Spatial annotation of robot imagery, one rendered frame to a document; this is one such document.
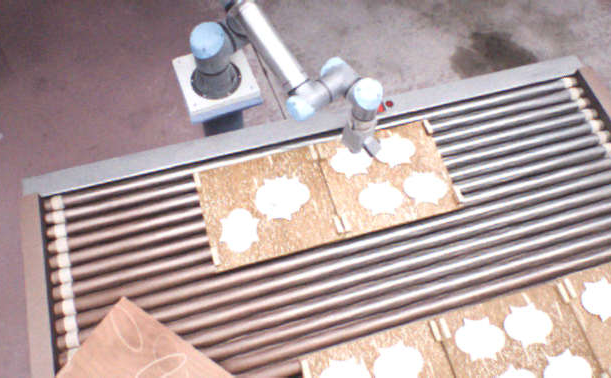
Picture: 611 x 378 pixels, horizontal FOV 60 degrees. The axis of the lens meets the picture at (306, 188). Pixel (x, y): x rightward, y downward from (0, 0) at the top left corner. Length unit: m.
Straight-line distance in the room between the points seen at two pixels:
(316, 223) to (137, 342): 0.63
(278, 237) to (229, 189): 0.23
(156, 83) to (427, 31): 1.68
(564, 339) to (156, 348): 1.17
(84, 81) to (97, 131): 0.36
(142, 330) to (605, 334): 1.34
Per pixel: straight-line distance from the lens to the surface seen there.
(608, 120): 2.21
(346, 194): 1.73
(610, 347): 1.85
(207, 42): 1.83
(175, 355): 1.49
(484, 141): 1.98
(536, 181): 1.97
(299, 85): 1.44
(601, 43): 3.92
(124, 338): 1.53
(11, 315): 2.83
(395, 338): 1.61
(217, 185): 1.74
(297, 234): 1.66
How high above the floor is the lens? 2.49
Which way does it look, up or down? 64 degrees down
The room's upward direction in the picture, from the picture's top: 6 degrees clockwise
